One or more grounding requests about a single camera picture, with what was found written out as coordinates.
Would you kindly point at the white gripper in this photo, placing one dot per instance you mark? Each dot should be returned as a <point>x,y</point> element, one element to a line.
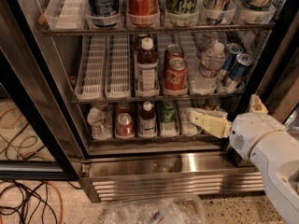
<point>252,133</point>

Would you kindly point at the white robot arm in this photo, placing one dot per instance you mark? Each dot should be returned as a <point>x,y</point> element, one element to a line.
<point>281,178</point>

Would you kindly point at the rear bronze can bottom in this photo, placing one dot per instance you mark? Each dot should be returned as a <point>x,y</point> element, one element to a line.
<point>212,103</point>

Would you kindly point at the front blue red bull can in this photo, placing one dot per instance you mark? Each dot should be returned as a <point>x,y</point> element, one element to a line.
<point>238,72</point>

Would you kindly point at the blue red bull can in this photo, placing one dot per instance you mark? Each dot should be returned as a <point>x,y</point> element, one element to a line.
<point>231,51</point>
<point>214,9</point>
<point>238,72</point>

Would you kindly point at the rear blue red bull can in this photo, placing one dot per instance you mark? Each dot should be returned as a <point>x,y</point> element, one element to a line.
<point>231,51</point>

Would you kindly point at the front red coke can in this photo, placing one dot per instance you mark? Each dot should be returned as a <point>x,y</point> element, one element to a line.
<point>175,74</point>

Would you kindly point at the red coke can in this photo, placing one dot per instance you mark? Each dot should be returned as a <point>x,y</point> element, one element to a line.
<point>173,51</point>
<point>175,74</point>

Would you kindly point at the green can bottom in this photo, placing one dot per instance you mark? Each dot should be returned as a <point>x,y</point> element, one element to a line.
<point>168,111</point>

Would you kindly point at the rear red coke can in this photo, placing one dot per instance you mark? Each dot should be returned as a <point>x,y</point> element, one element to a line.
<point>173,51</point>

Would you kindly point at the blue red bull can top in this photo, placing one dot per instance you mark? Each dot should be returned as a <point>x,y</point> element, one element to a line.
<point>214,9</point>

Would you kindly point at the red can bottom front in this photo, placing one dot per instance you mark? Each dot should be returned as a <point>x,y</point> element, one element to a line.
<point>124,124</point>

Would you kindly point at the green tall can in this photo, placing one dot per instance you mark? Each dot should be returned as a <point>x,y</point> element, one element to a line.
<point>181,11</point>

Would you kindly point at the stainless steel display fridge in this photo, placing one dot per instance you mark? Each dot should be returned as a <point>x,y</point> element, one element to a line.
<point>126,170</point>

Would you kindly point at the tall red coca-cola can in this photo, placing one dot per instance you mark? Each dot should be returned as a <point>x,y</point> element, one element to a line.
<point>140,12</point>

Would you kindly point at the blue pepsi can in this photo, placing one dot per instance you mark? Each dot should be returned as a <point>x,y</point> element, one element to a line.
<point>104,12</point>

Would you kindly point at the open left fridge door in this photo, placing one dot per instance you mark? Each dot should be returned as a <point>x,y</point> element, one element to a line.
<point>25,74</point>

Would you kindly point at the clear water bottle middle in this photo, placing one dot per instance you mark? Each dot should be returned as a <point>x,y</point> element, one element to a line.
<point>212,60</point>

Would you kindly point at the clear water bottle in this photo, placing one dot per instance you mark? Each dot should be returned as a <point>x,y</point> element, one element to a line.
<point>212,60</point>
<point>98,123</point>

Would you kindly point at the empty white tray bottom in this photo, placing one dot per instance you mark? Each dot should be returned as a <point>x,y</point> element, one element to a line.
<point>187,127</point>

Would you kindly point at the empty white tray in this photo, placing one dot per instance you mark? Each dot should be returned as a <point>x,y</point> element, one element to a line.
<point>90,81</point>
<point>118,72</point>
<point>187,127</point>

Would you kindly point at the brown tea bottle bottom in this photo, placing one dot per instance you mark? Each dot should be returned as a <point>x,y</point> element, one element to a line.
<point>147,120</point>

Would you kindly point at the brown tea bottle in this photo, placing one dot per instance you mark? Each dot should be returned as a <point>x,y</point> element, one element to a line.
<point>147,66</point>
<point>147,120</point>

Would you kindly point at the brown tea bottle middle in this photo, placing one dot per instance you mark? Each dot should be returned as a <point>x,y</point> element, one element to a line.
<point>147,66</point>

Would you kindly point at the clear plastic bin on floor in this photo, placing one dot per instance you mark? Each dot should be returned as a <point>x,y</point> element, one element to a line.
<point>176,209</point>

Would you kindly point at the clear water bottle bottom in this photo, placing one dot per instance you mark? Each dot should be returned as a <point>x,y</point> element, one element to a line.
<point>98,123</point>

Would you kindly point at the empty white tray left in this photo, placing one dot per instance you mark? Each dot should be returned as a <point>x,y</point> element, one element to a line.
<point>90,81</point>

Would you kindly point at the empty clear top tray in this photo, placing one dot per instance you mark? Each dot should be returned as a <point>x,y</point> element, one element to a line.
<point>66,14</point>

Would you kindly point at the top wire shelf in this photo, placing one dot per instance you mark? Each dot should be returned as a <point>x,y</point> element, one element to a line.
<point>159,30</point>

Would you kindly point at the wire shelf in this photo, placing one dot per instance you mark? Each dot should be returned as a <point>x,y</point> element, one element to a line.
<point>159,30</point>
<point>159,139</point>
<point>155,98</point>

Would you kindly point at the bottom wire shelf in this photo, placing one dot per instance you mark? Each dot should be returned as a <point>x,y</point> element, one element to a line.
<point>159,139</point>

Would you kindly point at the middle wire shelf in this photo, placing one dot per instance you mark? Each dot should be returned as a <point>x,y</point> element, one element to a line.
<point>155,98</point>

